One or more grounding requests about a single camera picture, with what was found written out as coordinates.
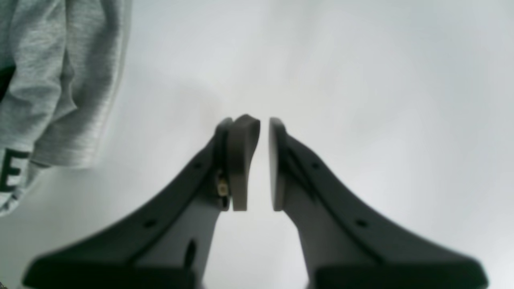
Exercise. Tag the grey printed T-shirt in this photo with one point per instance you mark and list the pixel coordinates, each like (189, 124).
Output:
(61, 65)

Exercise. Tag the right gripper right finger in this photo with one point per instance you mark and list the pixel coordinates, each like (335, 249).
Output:
(346, 244)

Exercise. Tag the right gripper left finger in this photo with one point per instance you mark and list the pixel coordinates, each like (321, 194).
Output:
(165, 243)

